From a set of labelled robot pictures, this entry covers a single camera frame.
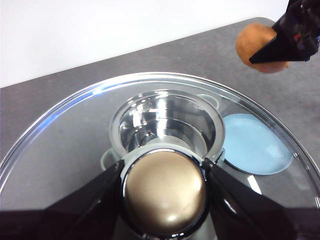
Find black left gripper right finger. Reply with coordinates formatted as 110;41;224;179
202;158;320;240

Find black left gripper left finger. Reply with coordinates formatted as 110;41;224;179
0;159;141;240

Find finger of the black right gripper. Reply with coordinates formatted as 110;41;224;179
271;2;301;36
248;34;313;65

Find brown potato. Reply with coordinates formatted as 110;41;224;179
235;22;291;74

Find glass lid with green knob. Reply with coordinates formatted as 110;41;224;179
0;71;320;240

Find blue round plate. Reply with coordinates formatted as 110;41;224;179
221;113;294;177

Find pale green electric steamer pot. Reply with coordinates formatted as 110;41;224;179
100;89;226;176

